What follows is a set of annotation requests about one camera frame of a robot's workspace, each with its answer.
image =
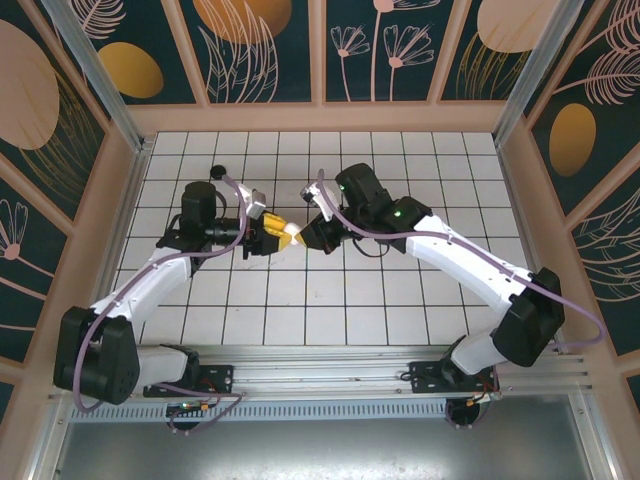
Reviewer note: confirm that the black round earbud case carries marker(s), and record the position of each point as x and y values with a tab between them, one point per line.
218	173

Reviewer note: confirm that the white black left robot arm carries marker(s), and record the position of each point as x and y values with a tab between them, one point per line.
150	280

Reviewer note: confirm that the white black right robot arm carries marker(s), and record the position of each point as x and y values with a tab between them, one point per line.
465	260

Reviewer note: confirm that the dark panel flower outlines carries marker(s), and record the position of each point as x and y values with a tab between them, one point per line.
360	75

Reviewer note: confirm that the dark panel leaf outlines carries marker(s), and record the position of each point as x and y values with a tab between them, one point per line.
300	60

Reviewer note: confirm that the dark panel pale disc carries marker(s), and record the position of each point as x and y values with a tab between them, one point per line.
475	75

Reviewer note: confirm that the dark panel single pink flower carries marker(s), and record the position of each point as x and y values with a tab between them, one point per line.
25	275

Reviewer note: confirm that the dark panel small orange oval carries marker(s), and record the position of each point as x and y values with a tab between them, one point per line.
150	30

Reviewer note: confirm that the black round base connector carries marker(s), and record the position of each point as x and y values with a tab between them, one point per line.
182	425
465	415

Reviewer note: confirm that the grey metal sheet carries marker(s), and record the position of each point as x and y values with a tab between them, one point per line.
350	450

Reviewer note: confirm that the dark panel large pink disc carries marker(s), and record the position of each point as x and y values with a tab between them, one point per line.
30	75

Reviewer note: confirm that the dark panel oval and fern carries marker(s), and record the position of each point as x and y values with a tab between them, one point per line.
600	125

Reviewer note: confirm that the dark panel pink fern leaves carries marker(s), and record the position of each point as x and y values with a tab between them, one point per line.
610	275

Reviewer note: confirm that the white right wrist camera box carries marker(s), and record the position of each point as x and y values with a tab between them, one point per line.
317	197

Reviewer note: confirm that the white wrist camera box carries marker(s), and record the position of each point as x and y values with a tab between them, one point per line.
317	197
255	202

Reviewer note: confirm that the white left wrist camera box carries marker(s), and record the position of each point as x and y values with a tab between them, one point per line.
255	202

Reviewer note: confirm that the aluminium side rail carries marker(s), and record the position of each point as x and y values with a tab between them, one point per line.
529	250
122	225

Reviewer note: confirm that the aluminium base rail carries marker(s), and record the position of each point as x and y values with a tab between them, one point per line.
325	372

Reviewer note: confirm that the aluminium corner post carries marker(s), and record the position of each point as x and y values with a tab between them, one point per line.
530	75
100	85

